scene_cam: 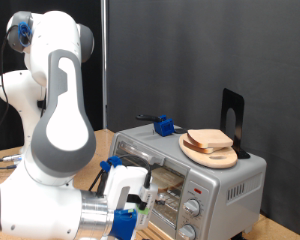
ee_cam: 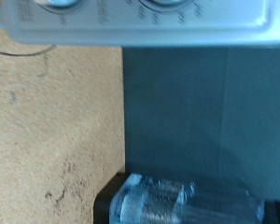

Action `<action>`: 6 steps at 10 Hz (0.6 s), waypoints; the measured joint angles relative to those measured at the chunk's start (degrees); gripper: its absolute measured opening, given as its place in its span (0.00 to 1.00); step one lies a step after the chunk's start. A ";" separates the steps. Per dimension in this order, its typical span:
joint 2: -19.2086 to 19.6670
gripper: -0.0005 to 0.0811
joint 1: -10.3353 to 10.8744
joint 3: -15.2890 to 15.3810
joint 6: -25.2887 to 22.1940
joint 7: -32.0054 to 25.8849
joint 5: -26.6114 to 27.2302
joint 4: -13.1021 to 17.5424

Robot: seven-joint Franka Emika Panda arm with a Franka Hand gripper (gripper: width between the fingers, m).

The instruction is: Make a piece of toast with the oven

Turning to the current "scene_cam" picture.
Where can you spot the black spatula with blue block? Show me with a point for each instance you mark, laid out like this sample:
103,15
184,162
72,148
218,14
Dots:
163,126

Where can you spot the vertical metal pole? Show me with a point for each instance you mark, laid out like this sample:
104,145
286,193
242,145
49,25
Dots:
104,83

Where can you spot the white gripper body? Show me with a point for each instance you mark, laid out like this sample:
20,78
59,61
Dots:
123,180

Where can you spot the black metal bookend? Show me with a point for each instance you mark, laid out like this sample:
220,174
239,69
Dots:
238,110

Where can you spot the silver toaster oven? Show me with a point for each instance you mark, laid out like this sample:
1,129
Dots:
216,186

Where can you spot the silver oven knob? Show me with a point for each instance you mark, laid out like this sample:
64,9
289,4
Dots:
187,232
191,207

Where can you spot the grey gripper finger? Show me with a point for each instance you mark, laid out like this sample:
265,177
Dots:
160,201

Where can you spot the oval wooden cutting board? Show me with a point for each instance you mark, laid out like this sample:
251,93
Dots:
216,161

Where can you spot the red oven indicator light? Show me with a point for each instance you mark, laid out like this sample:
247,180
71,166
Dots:
197,191

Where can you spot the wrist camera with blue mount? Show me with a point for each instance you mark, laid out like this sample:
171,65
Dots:
123,223

